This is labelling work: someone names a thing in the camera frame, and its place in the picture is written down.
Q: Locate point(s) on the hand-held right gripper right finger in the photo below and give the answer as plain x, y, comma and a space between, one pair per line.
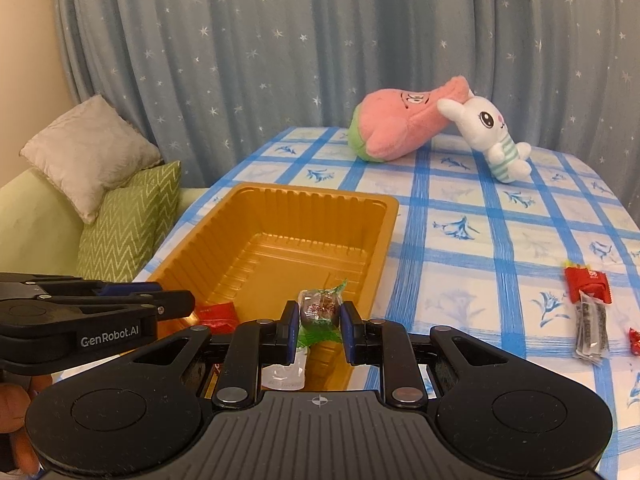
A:
346, 335

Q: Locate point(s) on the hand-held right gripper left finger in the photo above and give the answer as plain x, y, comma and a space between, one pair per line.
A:
295, 332

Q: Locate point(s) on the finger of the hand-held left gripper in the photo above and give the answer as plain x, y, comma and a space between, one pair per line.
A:
75, 287
100, 307

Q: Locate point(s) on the green-wrapped brown candy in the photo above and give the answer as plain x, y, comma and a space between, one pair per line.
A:
320, 310

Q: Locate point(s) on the large red snack packet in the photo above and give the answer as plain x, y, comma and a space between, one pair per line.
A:
217, 317

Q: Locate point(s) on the orange plastic tray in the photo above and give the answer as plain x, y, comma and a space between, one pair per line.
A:
300, 230

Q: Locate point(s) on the dark clear-wrapped snack packet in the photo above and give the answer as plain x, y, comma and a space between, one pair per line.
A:
590, 330

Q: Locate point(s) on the red packet with yellow fringe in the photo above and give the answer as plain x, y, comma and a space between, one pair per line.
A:
590, 282

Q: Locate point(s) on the small red candy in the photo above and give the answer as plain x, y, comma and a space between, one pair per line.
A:
635, 342

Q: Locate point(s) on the person's left hand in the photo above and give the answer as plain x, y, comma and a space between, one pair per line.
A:
15, 402

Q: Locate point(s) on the green zigzag cushion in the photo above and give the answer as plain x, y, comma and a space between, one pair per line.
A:
130, 220

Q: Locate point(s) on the beige cushion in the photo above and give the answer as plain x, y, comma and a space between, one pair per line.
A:
90, 155

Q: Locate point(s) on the blue checked tablecloth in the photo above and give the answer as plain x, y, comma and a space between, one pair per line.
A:
475, 285

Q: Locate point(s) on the pink plush toy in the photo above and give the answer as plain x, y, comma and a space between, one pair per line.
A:
400, 125

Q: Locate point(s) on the white bunny plush toy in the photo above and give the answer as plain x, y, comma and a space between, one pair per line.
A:
482, 120

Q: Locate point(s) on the blue star-print curtain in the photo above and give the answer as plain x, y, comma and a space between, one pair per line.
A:
250, 60

